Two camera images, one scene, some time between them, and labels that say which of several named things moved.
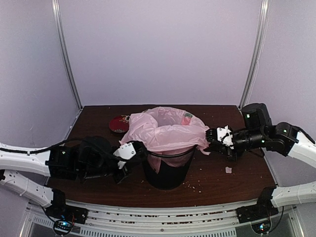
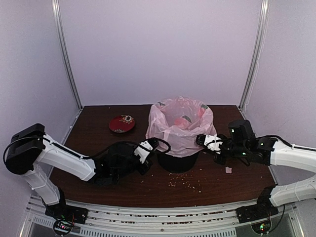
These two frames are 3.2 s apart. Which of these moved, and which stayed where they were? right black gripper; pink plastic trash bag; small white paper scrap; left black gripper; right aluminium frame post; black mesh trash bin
Moved: black mesh trash bin; right black gripper; pink plastic trash bag; left black gripper
Stayed: right aluminium frame post; small white paper scrap
